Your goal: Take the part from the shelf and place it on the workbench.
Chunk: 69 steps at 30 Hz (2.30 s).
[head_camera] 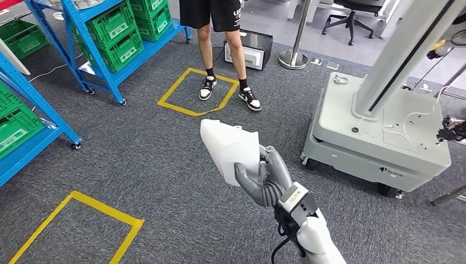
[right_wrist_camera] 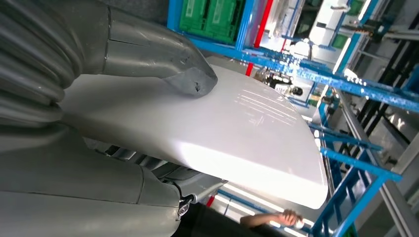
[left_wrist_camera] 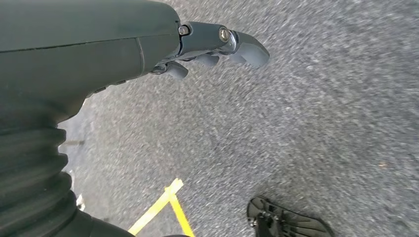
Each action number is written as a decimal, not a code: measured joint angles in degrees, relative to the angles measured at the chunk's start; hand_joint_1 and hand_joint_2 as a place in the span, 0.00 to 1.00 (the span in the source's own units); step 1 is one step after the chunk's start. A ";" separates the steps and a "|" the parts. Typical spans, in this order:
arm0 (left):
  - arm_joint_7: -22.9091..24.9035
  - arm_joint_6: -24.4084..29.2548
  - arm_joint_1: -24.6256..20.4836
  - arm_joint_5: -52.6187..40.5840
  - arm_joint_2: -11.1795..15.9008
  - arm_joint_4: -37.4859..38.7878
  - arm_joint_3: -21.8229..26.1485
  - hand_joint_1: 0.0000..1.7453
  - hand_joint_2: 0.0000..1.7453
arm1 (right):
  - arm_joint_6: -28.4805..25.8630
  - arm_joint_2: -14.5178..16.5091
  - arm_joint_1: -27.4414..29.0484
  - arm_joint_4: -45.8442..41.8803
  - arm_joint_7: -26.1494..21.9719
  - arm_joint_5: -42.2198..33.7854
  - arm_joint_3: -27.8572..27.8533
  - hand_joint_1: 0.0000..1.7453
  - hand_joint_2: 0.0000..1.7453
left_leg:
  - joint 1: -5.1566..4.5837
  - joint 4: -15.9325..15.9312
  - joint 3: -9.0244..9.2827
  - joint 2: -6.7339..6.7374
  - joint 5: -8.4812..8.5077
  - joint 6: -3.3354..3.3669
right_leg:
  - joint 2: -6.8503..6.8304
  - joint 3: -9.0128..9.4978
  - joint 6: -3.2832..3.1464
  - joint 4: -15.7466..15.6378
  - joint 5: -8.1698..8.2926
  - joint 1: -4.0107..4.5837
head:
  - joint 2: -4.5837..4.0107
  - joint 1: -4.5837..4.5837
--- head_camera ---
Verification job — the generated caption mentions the black box appliance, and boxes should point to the black box appliance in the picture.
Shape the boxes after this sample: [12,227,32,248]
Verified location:
[223,29,274,72]

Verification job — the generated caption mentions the person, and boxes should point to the person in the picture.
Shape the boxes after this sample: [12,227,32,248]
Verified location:
[179,0,263,112]

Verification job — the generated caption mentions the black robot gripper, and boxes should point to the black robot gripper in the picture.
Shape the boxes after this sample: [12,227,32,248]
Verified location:
[436,115,466,144]

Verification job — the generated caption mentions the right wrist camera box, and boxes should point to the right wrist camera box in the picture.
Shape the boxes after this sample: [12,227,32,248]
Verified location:
[278,182,319,234]

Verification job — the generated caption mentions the grey mobile base with column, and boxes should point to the grey mobile base with column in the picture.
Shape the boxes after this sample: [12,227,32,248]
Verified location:
[300,0,466,199]

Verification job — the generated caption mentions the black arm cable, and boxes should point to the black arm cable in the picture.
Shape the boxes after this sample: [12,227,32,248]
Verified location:
[271,203,307,264]

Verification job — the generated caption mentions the black office chair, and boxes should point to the black office chair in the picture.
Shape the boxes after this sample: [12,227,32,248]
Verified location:
[322,0,387,46]

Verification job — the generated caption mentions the blue metal shelf rack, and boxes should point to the blue metal shelf rack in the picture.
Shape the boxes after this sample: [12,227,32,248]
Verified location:
[0,47,82,188]
[23,0,192,106]

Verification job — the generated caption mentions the white curved plastic part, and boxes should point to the white curved plastic part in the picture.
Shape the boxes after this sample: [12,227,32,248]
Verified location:
[200,119,261,187]

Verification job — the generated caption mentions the chrome stanchion post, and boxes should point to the chrome stanchion post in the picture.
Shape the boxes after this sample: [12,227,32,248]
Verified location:
[278,0,312,70]

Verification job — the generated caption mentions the thin white cable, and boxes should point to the thin white cable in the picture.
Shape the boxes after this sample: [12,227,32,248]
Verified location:
[354,85,452,143]

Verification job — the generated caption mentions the red barrier belt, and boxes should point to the red barrier belt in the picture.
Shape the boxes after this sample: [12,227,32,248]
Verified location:
[0,0,23,11]

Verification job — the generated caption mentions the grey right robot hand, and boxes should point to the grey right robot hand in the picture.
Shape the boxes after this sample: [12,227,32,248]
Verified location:
[234,145,293,208]

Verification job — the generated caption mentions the white floor cable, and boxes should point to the white floor cable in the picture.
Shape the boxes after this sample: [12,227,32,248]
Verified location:
[29,52,85,83]

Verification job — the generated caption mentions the white cabinet panel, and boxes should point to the white cabinet panel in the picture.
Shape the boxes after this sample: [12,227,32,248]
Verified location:
[0,38,32,76]

